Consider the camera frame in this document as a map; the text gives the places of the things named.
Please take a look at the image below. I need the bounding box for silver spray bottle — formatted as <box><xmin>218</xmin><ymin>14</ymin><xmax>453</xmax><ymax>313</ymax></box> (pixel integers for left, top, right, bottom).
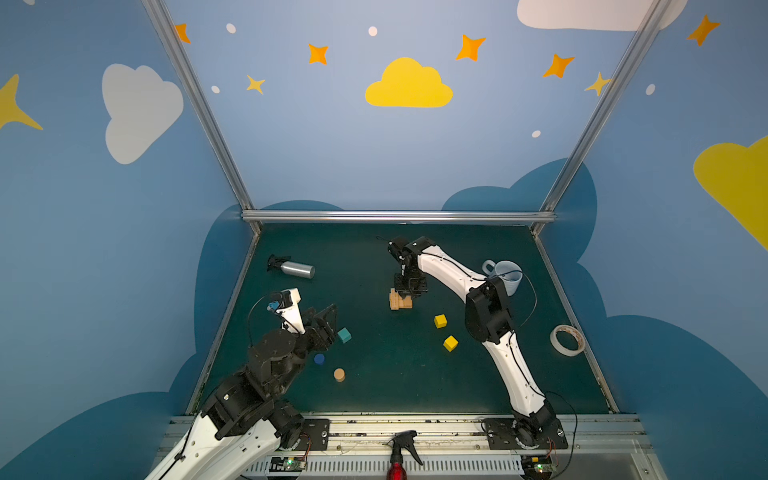
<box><xmin>267</xmin><ymin>255</ymin><xmax>315</xmax><ymax>279</ymax></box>

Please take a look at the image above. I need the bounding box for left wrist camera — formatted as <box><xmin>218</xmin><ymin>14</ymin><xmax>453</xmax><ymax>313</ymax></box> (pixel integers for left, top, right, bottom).
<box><xmin>268</xmin><ymin>288</ymin><xmax>305</xmax><ymax>335</ymax></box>

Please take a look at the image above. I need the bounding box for aluminium left frame post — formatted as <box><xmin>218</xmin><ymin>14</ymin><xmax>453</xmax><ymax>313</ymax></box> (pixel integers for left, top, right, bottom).
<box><xmin>141</xmin><ymin>0</ymin><xmax>253</xmax><ymax>214</ymax></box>

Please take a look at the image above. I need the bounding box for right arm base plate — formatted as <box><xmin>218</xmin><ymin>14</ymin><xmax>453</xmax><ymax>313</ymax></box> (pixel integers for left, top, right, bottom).
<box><xmin>481</xmin><ymin>417</ymin><xmax>569</xmax><ymax>450</ymax></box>

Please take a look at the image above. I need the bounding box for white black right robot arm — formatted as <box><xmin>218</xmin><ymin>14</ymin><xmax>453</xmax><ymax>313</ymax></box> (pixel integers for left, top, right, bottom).
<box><xmin>388</xmin><ymin>237</ymin><xmax>568</xmax><ymax>449</ymax></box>

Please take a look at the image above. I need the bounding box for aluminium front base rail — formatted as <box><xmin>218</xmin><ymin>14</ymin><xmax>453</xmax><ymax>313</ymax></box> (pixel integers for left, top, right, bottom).
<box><xmin>146</xmin><ymin>412</ymin><xmax>667</xmax><ymax>480</ymax></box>

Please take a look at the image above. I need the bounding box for controller board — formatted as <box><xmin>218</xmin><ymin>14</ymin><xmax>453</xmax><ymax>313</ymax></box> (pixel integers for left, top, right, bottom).
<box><xmin>520</xmin><ymin>456</ymin><xmax>556</xmax><ymax>480</ymax></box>
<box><xmin>268</xmin><ymin>457</ymin><xmax>307</xmax><ymax>475</ymax></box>

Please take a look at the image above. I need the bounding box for white tape roll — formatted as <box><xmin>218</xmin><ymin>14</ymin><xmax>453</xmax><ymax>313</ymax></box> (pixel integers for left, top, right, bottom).
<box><xmin>549</xmin><ymin>325</ymin><xmax>587</xmax><ymax>358</ymax></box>

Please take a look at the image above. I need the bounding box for right controller board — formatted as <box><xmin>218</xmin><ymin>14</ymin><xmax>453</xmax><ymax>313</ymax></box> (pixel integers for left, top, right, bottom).
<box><xmin>520</xmin><ymin>456</ymin><xmax>556</xmax><ymax>480</ymax></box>

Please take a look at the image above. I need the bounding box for teal cube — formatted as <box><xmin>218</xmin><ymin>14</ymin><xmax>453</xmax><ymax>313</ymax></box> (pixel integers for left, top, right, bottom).
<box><xmin>337</xmin><ymin>328</ymin><xmax>352</xmax><ymax>344</ymax></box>

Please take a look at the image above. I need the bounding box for left controller board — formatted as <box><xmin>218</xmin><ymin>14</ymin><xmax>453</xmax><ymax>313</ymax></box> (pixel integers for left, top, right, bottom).
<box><xmin>268</xmin><ymin>457</ymin><xmax>307</xmax><ymax>475</ymax></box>

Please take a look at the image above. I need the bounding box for aluminium back frame rail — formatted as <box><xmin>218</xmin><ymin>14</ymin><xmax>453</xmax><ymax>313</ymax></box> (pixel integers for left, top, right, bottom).
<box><xmin>241</xmin><ymin>209</ymin><xmax>556</xmax><ymax>224</ymax></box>

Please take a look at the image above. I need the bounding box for aluminium right frame post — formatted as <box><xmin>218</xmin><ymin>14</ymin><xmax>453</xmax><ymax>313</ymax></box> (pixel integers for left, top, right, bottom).
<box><xmin>531</xmin><ymin>0</ymin><xmax>672</xmax><ymax>238</ymax></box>

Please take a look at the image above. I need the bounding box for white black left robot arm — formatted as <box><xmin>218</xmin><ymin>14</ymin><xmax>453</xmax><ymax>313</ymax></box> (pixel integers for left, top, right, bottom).
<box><xmin>147</xmin><ymin>304</ymin><xmax>338</xmax><ymax>479</ymax></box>

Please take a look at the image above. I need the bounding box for light blue ceramic mug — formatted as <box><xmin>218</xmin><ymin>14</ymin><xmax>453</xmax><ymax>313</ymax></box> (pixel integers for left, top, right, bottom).
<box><xmin>482</xmin><ymin>259</ymin><xmax>524</xmax><ymax>297</ymax></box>

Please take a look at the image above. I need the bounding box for aluminium frame post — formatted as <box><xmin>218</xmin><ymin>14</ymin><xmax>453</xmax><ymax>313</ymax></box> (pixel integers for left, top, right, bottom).
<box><xmin>531</xmin><ymin>0</ymin><xmax>672</xmax><ymax>238</ymax></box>
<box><xmin>141</xmin><ymin>0</ymin><xmax>253</xmax><ymax>214</ymax></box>

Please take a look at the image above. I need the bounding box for yellow cube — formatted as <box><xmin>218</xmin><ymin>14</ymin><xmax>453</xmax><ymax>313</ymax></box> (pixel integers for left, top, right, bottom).
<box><xmin>434</xmin><ymin>314</ymin><xmax>447</xmax><ymax>329</ymax></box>
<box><xmin>443</xmin><ymin>336</ymin><xmax>459</xmax><ymax>352</ymax></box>

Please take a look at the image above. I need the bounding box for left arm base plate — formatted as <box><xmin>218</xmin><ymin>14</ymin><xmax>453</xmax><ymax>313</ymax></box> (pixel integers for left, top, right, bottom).
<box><xmin>286</xmin><ymin>418</ymin><xmax>330</xmax><ymax>452</ymax></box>

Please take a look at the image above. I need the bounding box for red spray bottle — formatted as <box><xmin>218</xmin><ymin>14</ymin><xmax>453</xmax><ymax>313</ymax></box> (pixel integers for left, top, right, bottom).
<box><xmin>386</xmin><ymin>430</ymin><xmax>424</xmax><ymax>480</ymax></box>

